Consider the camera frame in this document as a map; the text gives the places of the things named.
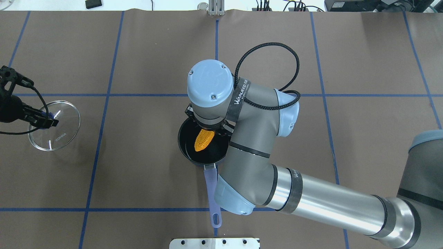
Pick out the metal base plate with holes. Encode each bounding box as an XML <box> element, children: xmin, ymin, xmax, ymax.
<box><xmin>169</xmin><ymin>238</ymin><xmax>261</xmax><ymax>249</ymax></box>

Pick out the yellow plastic corn cob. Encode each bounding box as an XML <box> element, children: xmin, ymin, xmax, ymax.
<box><xmin>193</xmin><ymin>129</ymin><xmax>215</xmax><ymax>152</ymax></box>

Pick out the small black device on table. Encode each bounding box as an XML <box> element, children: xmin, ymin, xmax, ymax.
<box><xmin>84</xmin><ymin>0</ymin><xmax>102</xmax><ymax>9</ymax></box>

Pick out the glass lid purple knob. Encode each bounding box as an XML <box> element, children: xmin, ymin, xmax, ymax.
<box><xmin>28</xmin><ymin>100</ymin><xmax>81</xmax><ymax>151</ymax></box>

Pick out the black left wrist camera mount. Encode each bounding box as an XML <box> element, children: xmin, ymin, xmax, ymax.
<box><xmin>0</xmin><ymin>66</ymin><xmax>34</xmax><ymax>96</ymax></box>

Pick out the brown table mat blue grid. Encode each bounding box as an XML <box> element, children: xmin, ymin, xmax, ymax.
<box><xmin>1</xmin><ymin>9</ymin><xmax>442</xmax><ymax>249</ymax></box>

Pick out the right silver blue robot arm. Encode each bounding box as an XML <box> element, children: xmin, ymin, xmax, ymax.
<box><xmin>187</xmin><ymin>59</ymin><xmax>442</xmax><ymax>249</ymax></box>

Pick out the dark blue saucepan purple handle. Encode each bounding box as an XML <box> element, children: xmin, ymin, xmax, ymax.
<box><xmin>178</xmin><ymin>118</ymin><xmax>230</xmax><ymax>229</ymax></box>

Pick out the aluminium frame post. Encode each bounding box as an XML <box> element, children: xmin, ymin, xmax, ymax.
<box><xmin>208</xmin><ymin>0</ymin><xmax>225</xmax><ymax>16</ymax></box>

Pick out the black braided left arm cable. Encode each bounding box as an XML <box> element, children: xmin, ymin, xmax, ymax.
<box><xmin>0</xmin><ymin>83</ymin><xmax>49</xmax><ymax>135</ymax></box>

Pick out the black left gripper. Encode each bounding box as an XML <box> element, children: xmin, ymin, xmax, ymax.
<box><xmin>0</xmin><ymin>95</ymin><xmax>59</xmax><ymax>129</ymax></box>

